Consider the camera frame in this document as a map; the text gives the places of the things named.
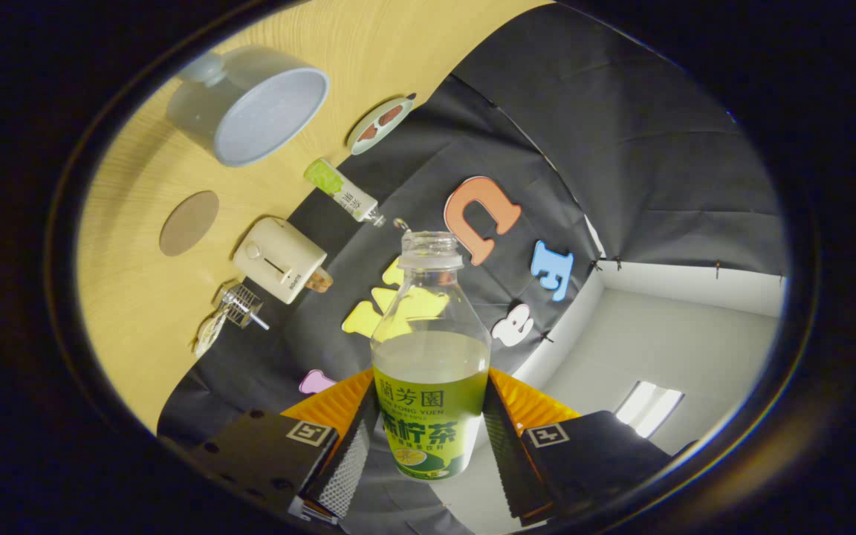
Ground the green label juice bottle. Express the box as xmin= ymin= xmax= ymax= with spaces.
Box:
xmin=371 ymin=231 xmax=493 ymax=482

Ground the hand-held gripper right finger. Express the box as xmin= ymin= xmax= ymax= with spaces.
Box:
xmin=481 ymin=366 xmax=700 ymax=525

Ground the ceiling light panel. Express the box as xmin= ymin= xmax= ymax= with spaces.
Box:
xmin=614 ymin=380 xmax=685 ymax=439

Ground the cream toaster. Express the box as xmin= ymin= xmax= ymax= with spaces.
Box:
xmin=233 ymin=217 xmax=328 ymax=305

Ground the wire mesh holder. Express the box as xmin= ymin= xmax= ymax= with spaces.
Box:
xmin=220 ymin=282 xmax=264 ymax=328

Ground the pale blue cup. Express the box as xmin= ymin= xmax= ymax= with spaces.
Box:
xmin=166 ymin=45 xmax=331 ymax=168

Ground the slim white green bottle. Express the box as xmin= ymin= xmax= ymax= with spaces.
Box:
xmin=304 ymin=158 xmax=387 ymax=227

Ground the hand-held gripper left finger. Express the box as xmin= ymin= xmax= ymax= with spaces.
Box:
xmin=160 ymin=368 xmax=380 ymax=525

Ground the round brown coaster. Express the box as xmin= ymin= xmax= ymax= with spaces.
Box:
xmin=159 ymin=190 xmax=221 ymax=258

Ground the pale green plate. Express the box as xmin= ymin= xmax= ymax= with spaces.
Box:
xmin=346 ymin=97 xmax=415 ymax=156

